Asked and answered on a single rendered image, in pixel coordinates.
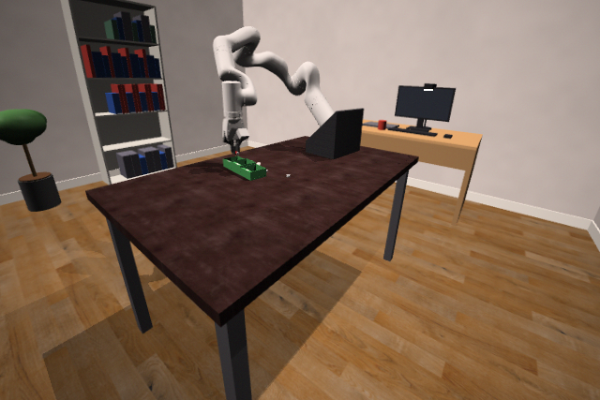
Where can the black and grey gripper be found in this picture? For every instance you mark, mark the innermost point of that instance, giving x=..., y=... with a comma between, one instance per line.
x=230, y=134

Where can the green rack of bins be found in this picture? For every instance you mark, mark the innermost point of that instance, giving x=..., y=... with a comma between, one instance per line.
x=249, y=168

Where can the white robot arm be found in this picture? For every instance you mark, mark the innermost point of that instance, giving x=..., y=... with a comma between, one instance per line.
x=238, y=47

